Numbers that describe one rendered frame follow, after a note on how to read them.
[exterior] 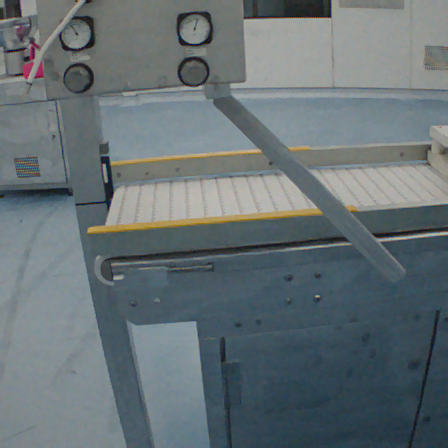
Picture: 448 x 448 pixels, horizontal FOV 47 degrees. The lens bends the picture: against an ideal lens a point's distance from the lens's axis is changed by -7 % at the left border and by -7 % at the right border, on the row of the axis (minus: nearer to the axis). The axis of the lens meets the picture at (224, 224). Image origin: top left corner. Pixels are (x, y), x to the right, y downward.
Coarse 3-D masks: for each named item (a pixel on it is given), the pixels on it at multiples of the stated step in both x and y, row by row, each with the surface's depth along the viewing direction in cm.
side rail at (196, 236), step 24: (312, 216) 68; (360, 216) 69; (384, 216) 69; (408, 216) 69; (432, 216) 70; (96, 240) 67; (120, 240) 67; (144, 240) 68; (168, 240) 68; (192, 240) 68; (216, 240) 68; (240, 240) 69; (264, 240) 69
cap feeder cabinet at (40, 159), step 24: (0, 96) 306; (0, 120) 312; (24, 120) 311; (48, 120) 310; (0, 144) 319; (24, 144) 317; (48, 144) 316; (0, 168) 326; (24, 168) 324; (48, 168) 322; (0, 192) 338; (72, 192) 333
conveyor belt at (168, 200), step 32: (128, 192) 89; (160, 192) 88; (192, 192) 87; (224, 192) 87; (256, 192) 86; (288, 192) 85; (352, 192) 84; (384, 192) 83; (416, 192) 83; (96, 256) 71; (128, 256) 70
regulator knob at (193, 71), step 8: (192, 48) 55; (200, 48) 56; (192, 56) 56; (184, 64) 56; (192, 64) 54; (200, 64) 55; (184, 72) 54; (192, 72) 54; (200, 72) 54; (208, 72) 56; (184, 80) 55; (192, 80) 55; (200, 80) 55
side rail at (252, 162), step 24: (360, 144) 95; (384, 144) 94; (408, 144) 94; (120, 168) 92; (144, 168) 92; (168, 168) 92; (192, 168) 93; (216, 168) 93; (240, 168) 93; (264, 168) 94
